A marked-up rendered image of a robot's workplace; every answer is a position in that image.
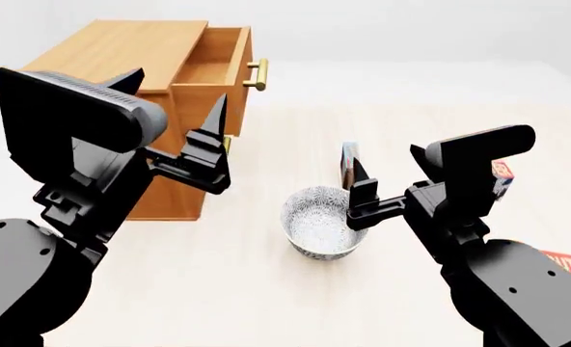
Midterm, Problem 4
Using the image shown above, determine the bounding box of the open wooden drawer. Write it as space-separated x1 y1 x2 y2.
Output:
169 26 256 139

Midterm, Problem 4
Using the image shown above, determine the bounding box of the red blue food box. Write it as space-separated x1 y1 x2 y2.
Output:
490 158 516 202

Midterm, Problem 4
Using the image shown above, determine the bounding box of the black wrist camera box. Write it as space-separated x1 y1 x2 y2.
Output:
423 124 537 219
0 67 169 165

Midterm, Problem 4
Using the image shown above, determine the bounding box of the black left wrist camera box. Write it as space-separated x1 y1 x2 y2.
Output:
0 67 169 165

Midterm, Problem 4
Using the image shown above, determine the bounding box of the light wooden cabinet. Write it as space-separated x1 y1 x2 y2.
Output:
0 19 256 221

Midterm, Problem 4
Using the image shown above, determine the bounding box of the black white patterned bowl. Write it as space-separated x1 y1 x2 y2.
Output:
280 185 369 262

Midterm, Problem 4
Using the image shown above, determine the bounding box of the blue brown pudding box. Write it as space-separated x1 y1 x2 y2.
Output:
339 142 364 191

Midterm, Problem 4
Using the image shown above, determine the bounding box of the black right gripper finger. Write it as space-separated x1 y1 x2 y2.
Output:
409 143 436 181
347 156 380 215

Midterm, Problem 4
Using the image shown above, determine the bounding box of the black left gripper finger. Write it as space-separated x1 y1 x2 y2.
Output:
184 93 231 175
105 67 147 97

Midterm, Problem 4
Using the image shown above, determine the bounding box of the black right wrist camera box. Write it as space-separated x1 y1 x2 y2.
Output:
423 124 537 219

